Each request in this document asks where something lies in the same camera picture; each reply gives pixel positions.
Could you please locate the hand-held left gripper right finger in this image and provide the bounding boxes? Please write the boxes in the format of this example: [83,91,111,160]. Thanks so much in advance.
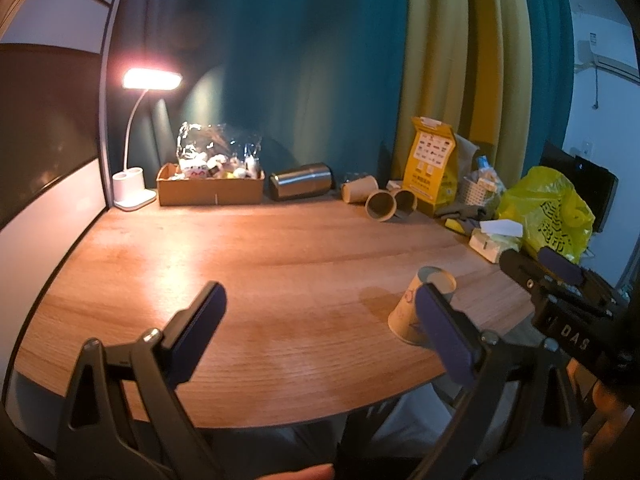
[410,282,585,480]

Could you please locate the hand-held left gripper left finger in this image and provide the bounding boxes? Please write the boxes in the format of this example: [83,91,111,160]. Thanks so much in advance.
[55,281,228,480]

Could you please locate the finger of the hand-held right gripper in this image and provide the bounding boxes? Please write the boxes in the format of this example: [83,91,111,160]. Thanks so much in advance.
[499,249,551,306]
[536,246,587,286]

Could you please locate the white paper cup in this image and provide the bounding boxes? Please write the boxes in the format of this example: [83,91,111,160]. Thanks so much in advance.
[388,266,458,346]

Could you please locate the person's right forearm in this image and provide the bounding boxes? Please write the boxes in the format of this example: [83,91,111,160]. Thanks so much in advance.
[592,382,640,461]

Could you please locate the brown paper cup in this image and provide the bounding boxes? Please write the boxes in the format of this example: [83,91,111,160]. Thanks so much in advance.
[340,175,380,205]
[392,188,419,216]
[364,189,398,222]

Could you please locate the person's left hand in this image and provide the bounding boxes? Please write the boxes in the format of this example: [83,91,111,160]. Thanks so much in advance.
[239,463,336,480]

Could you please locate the tissue pack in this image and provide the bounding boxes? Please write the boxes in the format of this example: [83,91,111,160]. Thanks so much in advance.
[468,219,524,264]

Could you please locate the yellow plastic bag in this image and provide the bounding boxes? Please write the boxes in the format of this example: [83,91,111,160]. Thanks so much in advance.
[497,165,596,265]

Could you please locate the grey cloth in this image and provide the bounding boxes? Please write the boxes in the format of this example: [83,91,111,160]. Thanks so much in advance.
[434,202,482,237]

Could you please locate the black monitor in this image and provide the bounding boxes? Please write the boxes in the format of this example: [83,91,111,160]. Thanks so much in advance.
[539,140,619,234]

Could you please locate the white plastic basket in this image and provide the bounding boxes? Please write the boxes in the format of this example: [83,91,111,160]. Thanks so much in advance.
[460,162,502,212]

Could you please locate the person's grey trousers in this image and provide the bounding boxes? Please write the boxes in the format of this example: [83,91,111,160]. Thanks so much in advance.
[210,382,468,480]

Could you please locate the yellow paper bag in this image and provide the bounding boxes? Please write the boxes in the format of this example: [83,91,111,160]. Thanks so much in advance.
[402,116,460,219]

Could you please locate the cardboard box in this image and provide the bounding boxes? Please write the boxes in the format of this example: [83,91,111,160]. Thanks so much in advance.
[156,162,265,207]

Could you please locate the white desk lamp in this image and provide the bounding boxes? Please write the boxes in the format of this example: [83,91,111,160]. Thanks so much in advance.
[112,67,182,212]

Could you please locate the clear plastic bag of snacks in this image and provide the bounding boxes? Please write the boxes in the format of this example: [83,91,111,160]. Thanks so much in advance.
[175,121,265,180]

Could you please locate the stainless steel tumbler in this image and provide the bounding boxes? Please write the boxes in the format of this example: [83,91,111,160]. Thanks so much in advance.
[268,162,335,202]

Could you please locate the white air conditioner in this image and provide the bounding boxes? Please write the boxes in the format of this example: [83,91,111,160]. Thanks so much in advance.
[574,39,640,84]

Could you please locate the yellow curtain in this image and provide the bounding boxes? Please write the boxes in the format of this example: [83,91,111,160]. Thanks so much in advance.
[391,0,530,183]

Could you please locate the teal curtain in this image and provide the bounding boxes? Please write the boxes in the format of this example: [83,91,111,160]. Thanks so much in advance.
[102,0,575,206]

